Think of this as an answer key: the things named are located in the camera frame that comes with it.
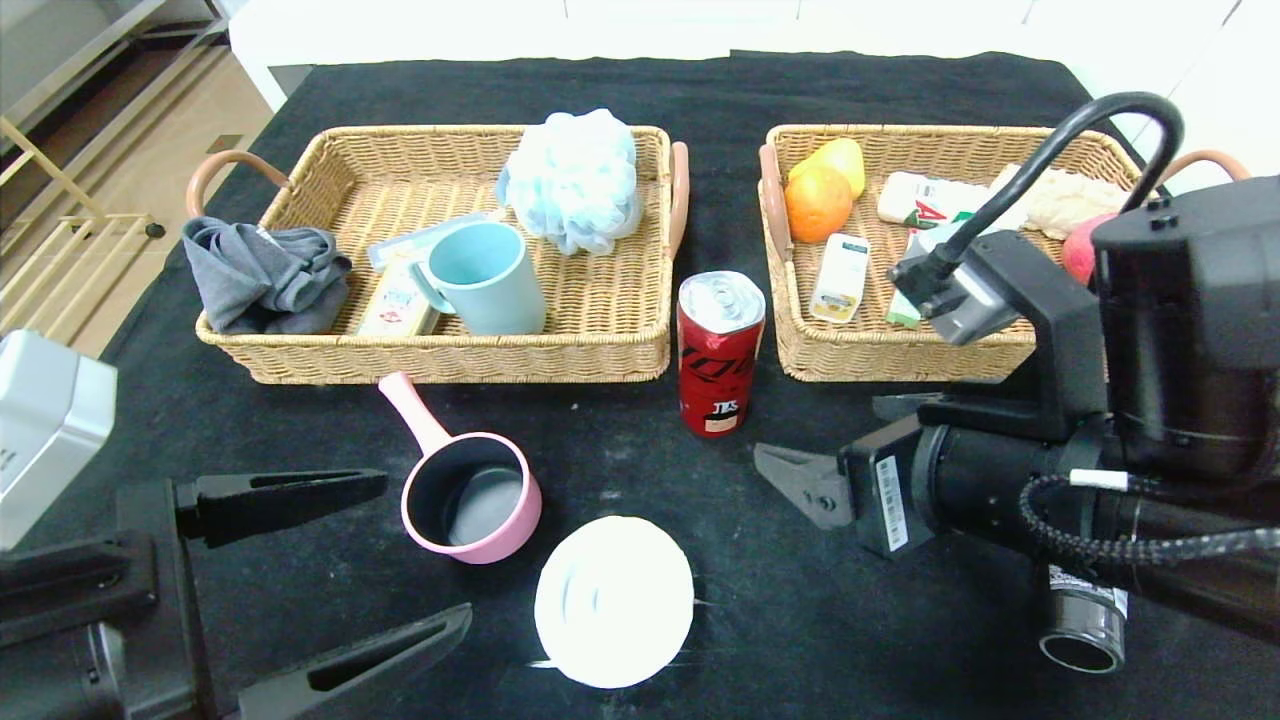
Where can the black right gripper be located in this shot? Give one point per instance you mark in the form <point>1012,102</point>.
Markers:
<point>886,497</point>

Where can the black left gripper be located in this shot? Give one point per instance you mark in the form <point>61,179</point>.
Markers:
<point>140,575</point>

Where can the red Hi-Chew candy pack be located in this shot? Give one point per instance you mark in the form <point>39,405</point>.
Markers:
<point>900,312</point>

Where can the red soda can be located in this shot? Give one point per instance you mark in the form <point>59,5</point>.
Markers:
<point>715,370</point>

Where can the small white juice carton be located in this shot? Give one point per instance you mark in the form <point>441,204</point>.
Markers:
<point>840,280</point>

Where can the black cosmetic tube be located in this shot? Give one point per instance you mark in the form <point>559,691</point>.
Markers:
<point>1080,630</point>

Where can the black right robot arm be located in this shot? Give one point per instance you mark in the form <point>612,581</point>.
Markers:
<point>1190,350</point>

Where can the wicker basket holding food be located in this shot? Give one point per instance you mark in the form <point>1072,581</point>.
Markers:
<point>800,340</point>

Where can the wicker basket holding household items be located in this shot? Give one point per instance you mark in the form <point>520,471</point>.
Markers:
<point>600,300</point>

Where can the black tablecloth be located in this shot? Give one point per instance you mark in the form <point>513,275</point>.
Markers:
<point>750,620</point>

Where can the orange fruit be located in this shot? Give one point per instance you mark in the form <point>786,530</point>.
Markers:
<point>818,203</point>

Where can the white yogurt drink bottle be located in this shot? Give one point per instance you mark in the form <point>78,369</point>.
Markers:
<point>915,200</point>

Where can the white round plate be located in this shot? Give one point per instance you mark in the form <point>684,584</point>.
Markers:
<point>613,600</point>

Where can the yellowish printed soap box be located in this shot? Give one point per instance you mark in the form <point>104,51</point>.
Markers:
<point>393,303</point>

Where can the yellow mango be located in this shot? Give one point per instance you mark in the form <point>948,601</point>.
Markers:
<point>845,158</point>

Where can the red apple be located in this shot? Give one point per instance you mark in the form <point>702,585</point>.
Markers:
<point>1080,255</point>

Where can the teal ceramic mug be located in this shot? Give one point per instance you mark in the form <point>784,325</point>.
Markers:
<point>498,298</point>

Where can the grey crumpled cloth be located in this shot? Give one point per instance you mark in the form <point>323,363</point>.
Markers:
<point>258,278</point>

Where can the light blue bath loofah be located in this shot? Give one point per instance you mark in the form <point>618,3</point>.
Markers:
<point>573,178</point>

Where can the wooden rack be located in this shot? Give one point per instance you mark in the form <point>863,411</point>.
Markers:
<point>45,160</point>

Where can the white bench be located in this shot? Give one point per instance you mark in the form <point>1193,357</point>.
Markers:
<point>280,40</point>

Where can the low wooden shelf unit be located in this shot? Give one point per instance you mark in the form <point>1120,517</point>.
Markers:
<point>60,40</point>

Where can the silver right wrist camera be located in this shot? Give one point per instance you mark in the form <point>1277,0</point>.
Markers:
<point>975,300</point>

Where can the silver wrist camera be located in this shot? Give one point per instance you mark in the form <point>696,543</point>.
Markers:
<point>975,300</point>
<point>50,440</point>

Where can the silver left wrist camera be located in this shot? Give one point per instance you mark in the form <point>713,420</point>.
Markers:
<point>50,440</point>

